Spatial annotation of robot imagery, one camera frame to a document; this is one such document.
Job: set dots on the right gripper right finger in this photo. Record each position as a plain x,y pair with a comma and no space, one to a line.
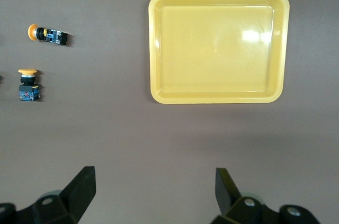
227,197

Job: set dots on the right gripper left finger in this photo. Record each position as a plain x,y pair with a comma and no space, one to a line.
76,195

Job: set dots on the yellow mushroom push button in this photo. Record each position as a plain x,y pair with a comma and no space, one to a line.
53,36
29,93

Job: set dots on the brown table cover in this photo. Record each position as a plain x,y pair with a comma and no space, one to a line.
106,134

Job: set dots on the yellow plastic tray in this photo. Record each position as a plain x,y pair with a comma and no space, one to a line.
217,49

